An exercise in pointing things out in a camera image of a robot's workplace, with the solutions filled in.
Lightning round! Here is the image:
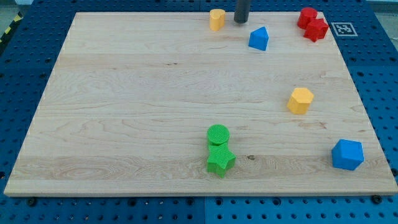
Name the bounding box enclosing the blue triangle block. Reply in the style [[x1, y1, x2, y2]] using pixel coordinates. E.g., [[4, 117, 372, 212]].
[[248, 27, 269, 51]]

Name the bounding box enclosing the yellow heart block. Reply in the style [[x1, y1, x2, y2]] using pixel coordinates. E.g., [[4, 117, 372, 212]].
[[209, 9, 226, 31]]

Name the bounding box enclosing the green cylinder block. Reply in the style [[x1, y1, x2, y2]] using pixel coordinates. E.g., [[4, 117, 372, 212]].
[[207, 124, 230, 146]]

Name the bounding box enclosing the green star block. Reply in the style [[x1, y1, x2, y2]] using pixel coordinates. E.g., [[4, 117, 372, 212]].
[[206, 143, 236, 178]]

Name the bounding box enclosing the light wooden board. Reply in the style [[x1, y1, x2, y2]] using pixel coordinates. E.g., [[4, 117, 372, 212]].
[[4, 12, 397, 197]]

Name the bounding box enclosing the yellow hexagon block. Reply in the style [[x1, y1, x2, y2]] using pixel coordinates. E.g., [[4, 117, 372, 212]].
[[287, 88, 314, 114]]

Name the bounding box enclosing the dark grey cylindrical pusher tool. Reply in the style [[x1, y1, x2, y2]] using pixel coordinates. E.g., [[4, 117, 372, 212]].
[[234, 0, 251, 24]]

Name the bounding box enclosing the red star block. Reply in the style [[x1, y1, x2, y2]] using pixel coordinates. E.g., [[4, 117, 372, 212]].
[[303, 19, 329, 42]]

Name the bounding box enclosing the red cylinder block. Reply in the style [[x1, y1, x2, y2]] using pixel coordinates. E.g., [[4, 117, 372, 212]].
[[297, 7, 318, 29]]

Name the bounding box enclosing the blue cube block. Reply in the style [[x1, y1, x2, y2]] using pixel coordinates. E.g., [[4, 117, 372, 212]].
[[331, 139, 364, 170]]

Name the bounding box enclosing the white fiducial marker tag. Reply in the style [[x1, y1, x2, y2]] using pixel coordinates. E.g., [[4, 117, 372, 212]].
[[331, 22, 358, 37]]

